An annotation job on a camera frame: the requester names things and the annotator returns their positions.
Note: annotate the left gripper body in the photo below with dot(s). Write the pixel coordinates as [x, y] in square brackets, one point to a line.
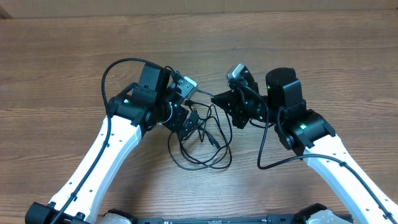
[176, 116]

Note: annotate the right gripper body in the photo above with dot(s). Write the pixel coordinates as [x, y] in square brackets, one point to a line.
[254, 109]

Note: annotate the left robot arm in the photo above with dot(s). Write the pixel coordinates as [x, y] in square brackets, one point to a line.
[155, 99]

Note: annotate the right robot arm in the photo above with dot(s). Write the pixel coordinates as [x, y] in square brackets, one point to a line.
[308, 134]

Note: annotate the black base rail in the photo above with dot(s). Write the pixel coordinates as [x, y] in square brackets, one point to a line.
[268, 219]

